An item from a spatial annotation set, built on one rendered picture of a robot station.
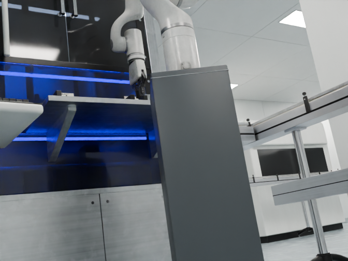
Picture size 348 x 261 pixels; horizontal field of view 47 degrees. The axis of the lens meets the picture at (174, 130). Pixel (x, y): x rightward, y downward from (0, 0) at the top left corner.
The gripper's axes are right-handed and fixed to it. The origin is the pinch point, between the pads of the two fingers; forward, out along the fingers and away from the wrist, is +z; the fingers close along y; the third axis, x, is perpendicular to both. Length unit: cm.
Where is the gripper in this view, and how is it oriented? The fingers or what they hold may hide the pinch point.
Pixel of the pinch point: (140, 92)
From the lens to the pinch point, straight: 187.9
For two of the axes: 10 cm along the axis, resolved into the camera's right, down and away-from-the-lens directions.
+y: 5.0, -2.8, -8.2
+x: 8.6, 0.0, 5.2
